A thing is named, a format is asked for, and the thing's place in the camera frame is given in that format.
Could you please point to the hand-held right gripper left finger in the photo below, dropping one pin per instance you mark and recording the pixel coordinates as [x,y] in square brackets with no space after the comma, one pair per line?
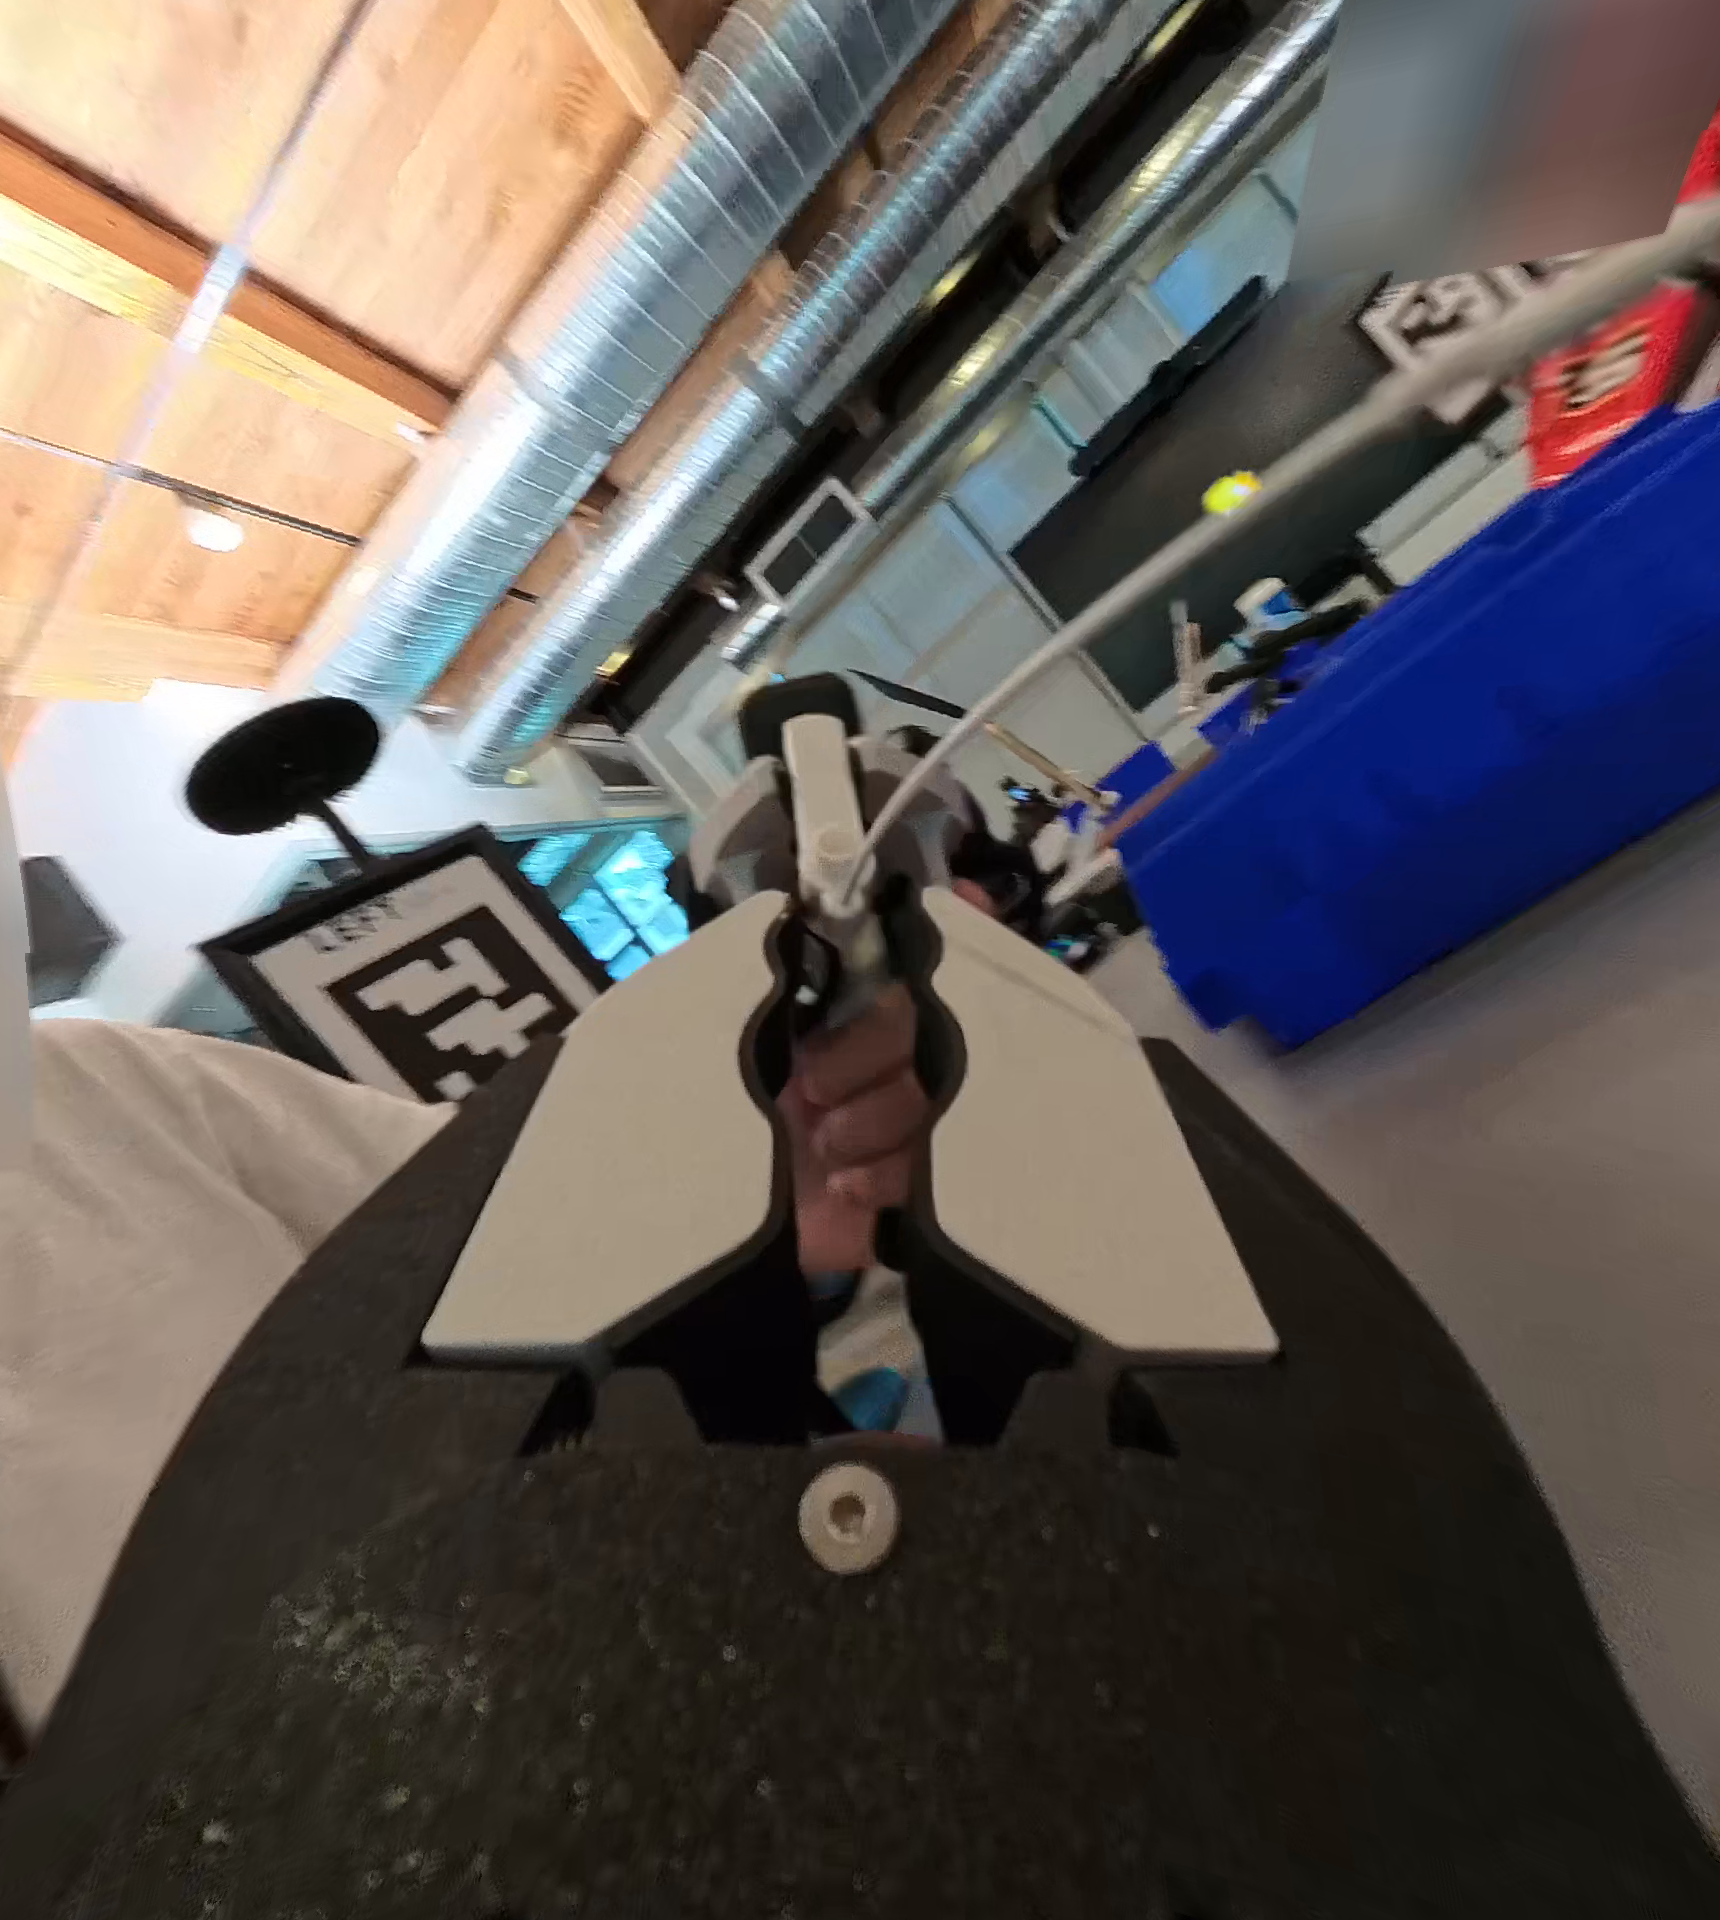
[605,1185]

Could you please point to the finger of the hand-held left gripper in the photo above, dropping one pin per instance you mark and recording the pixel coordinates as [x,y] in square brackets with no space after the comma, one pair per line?
[935,819]
[743,832]

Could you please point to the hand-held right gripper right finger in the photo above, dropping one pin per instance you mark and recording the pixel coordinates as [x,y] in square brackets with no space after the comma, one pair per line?
[1101,1185]

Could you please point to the blue plastic bin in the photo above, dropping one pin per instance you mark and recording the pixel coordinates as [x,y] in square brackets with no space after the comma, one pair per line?
[1474,751]

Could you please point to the person's left hand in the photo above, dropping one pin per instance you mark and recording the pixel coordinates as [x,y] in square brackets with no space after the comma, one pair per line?
[853,1124]

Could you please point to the white air vent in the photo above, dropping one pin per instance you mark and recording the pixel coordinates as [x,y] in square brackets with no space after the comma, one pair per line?
[809,541]

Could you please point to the framed marker sign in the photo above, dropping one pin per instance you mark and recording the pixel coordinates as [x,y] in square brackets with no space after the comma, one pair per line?
[425,990]

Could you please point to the black metal stand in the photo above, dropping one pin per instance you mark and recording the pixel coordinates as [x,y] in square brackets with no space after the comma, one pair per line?
[1280,639]

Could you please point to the white plastic bottle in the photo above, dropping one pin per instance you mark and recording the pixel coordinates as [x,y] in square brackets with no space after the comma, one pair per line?
[1264,601]

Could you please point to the large black screen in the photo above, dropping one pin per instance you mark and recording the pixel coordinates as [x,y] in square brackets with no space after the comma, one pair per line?
[1175,495]

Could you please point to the person's light clothing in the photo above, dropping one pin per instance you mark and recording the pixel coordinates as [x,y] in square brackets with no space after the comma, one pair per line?
[125,1275]

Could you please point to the red white snack packet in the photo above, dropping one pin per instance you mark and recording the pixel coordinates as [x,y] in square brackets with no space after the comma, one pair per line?
[1594,390]

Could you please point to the silver air duct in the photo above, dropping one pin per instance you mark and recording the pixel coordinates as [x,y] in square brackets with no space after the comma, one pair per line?
[740,434]
[574,374]

